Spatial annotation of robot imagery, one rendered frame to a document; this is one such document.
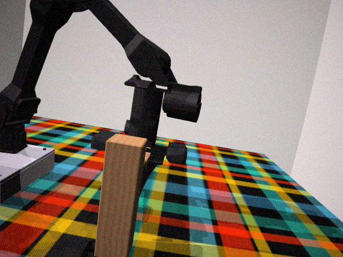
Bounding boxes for wooden side rail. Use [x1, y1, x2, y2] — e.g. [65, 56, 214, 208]
[139, 152, 150, 196]

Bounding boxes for dark brown wooden post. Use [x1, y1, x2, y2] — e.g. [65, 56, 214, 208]
[94, 134, 147, 257]

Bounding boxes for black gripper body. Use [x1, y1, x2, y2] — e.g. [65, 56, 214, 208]
[91, 111, 187, 165]

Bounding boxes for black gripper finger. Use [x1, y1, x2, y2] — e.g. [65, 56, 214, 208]
[141, 155, 164, 188]

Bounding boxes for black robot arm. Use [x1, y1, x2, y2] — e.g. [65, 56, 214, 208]
[0, 0, 202, 154]

